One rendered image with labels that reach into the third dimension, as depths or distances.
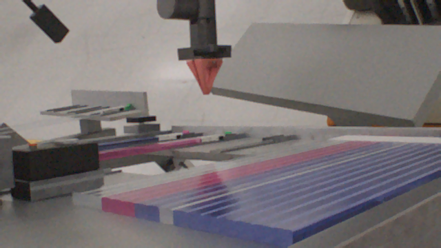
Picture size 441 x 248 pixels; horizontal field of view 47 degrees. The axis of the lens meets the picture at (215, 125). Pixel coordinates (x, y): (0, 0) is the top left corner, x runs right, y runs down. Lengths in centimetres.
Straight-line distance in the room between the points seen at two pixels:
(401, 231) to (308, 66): 90
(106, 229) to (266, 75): 94
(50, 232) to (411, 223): 24
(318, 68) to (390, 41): 16
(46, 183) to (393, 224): 31
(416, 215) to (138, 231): 18
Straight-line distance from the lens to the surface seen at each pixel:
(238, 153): 72
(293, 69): 123
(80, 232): 36
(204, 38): 105
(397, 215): 33
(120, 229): 36
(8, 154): 49
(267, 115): 212
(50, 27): 65
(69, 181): 51
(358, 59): 116
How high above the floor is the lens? 133
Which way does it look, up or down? 36 degrees down
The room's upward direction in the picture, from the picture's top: 41 degrees counter-clockwise
